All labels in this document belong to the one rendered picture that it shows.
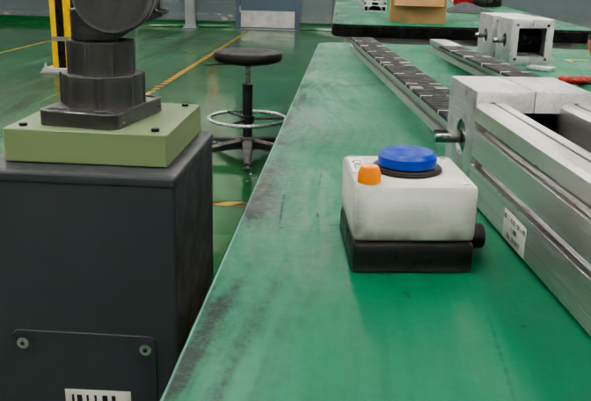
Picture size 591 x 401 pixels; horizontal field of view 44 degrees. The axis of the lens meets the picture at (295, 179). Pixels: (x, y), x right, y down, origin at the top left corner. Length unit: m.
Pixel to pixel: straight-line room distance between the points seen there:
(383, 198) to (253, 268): 0.10
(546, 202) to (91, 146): 0.44
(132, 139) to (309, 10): 10.87
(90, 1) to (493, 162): 0.41
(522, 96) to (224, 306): 0.33
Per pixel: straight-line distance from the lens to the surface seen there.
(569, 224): 0.46
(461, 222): 0.48
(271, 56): 3.64
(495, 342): 0.42
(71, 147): 0.75
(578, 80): 1.38
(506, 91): 0.64
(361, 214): 0.47
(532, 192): 0.51
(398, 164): 0.49
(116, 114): 0.74
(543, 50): 1.65
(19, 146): 0.77
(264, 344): 0.40
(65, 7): 6.87
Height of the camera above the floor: 0.97
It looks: 16 degrees down
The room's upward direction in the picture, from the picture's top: 1 degrees clockwise
